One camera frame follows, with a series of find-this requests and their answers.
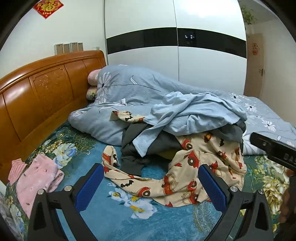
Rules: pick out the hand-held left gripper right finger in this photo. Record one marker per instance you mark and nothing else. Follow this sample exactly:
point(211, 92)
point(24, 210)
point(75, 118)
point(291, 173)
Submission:
point(211, 185)

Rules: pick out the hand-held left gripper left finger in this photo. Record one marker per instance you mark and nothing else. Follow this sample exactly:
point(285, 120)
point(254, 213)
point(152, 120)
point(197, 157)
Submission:
point(89, 185)

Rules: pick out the light blue t-shirt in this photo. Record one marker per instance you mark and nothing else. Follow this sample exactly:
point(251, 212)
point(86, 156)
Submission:
point(185, 109)

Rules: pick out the folded pink clothes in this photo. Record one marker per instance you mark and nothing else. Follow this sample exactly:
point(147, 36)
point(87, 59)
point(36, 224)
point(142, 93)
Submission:
point(39, 178)

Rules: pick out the cream cartoon print pajamas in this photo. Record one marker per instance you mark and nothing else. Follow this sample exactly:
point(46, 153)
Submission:
point(208, 148)

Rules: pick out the olive yellow cloth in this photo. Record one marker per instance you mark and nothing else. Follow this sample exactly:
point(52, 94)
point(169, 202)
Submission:
point(168, 157)

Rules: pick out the dark grey garment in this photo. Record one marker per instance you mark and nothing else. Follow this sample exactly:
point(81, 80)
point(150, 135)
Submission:
point(161, 143)

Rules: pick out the pink checkered cloth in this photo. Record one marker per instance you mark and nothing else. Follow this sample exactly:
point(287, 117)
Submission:
point(16, 169)

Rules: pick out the beige door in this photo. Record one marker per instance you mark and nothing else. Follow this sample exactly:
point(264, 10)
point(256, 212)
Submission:
point(254, 76)

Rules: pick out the yellow floral pillow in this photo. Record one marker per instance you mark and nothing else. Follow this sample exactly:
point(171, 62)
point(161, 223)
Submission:
point(91, 93)

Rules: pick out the wooden headboard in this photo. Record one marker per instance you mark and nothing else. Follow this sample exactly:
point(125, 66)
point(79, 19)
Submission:
point(46, 92)

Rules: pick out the red door decoration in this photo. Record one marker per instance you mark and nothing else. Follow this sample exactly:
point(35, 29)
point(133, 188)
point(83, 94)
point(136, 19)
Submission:
point(254, 48)

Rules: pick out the blue floral duvet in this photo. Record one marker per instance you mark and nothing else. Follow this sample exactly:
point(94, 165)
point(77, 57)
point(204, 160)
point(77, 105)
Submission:
point(129, 88)

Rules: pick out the pink pillow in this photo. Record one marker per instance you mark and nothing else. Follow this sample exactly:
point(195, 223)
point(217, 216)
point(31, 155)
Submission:
point(93, 76)

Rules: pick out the green plant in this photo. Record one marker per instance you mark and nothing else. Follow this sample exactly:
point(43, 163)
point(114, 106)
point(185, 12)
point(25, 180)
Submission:
point(247, 15)

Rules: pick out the white wardrobe with black stripe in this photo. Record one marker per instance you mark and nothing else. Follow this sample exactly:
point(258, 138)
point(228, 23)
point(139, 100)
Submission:
point(143, 23)

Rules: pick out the small picture frame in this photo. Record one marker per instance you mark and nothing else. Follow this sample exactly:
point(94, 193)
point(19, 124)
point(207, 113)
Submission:
point(80, 46)
point(58, 49)
point(74, 47)
point(66, 48)

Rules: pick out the red wall decoration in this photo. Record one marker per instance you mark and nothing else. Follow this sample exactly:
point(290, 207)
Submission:
point(48, 7)

